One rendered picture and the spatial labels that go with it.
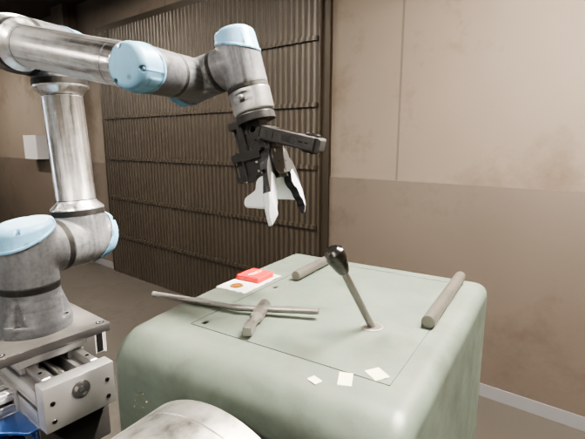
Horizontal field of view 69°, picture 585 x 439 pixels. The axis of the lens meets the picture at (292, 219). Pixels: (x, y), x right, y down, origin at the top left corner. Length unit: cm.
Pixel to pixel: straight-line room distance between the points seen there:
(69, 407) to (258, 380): 47
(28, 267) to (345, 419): 70
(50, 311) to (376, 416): 72
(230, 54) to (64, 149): 47
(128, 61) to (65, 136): 40
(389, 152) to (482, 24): 88
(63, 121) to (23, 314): 42
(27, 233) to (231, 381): 55
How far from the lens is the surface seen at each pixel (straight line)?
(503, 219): 270
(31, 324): 102
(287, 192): 83
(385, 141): 293
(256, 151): 75
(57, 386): 94
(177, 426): 55
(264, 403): 58
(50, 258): 101
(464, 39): 281
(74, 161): 108
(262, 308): 74
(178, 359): 67
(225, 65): 79
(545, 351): 287
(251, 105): 76
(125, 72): 73
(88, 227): 107
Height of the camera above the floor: 155
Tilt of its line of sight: 10 degrees down
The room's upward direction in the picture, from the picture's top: straight up
